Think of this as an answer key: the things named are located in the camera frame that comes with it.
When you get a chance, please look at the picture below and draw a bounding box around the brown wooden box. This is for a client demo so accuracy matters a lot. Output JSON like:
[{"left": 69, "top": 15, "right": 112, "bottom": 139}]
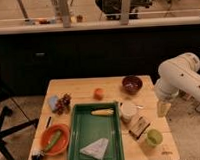
[{"left": 129, "top": 117, "right": 150, "bottom": 140}]

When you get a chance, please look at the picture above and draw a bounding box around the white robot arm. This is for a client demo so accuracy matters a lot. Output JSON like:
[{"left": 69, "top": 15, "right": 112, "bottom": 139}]
[{"left": 154, "top": 52, "right": 200, "bottom": 118}]

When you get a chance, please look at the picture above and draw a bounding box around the red orange apple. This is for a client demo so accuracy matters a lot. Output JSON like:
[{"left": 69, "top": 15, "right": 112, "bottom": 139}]
[{"left": 93, "top": 88, "right": 104, "bottom": 101}]

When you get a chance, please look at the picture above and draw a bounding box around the bunch of red grapes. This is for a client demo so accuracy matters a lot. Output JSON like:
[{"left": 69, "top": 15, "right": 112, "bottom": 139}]
[{"left": 56, "top": 94, "right": 71, "bottom": 114}]

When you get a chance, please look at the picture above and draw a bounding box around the black office chair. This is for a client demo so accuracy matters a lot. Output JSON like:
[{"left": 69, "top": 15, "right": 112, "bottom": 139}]
[{"left": 0, "top": 62, "right": 42, "bottom": 160}]

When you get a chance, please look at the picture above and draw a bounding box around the grey folded cloth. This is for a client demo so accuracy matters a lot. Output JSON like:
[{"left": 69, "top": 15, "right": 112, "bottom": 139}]
[{"left": 80, "top": 138, "right": 108, "bottom": 160}]

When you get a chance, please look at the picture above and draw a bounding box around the green plastic cup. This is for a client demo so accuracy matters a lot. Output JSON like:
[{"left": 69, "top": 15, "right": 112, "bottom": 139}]
[{"left": 145, "top": 129, "right": 163, "bottom": 147}]

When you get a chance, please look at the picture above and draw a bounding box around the dark maroon bowl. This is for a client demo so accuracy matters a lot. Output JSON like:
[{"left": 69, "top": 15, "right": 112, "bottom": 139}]
[{"left": 122, "top": 75, "right": 143, "bottom": 95}]

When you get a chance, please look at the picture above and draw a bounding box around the black pen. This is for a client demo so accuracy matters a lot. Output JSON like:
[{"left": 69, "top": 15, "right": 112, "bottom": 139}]
[{"left": 45, "top": 117, "right": 52, "bottom": 129}]

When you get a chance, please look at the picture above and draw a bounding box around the black white small object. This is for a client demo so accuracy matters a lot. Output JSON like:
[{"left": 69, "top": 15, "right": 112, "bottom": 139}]
[{"left": 31, "top": 150, "right": 45, "bottom": 160}]

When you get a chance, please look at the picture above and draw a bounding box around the green cucumber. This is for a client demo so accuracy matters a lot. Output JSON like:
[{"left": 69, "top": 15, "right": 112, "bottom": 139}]
[{"left": 43, "top": 130, "right": 62, "bottom": 152}]

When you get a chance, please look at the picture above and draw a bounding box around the orange plastic bowl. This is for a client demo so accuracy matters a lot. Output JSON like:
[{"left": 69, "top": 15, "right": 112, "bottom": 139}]
[{"left": 40, "top": 123, "right": 70, "bottom": 156}]

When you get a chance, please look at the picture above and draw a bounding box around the wooden table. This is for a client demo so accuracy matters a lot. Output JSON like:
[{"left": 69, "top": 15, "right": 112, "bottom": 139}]
[{"left": 30, "top": 75, "right": 180, "bottom": 160}]

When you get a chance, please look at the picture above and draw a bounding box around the blue sponge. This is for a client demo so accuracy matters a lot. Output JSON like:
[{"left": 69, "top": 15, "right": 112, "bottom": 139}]
[{"left": 48, "top": 95, "right": 58, "bottom": 112}]

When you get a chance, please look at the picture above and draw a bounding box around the green plastic tray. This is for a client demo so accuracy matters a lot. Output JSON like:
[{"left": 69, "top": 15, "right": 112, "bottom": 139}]
[{"left": 68, "top": 102, "right": 124, "bottom": 160}]

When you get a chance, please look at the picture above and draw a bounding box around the white cup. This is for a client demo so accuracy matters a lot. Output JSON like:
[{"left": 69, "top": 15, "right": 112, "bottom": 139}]
[{"left": 121, "top": 101, "right": 137, "bottom": 123}]

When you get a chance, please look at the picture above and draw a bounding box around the yellow corn cob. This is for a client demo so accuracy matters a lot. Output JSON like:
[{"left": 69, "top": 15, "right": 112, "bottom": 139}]
[{"left": 91, "top": 109, "right": 114, "bottom": 116}]

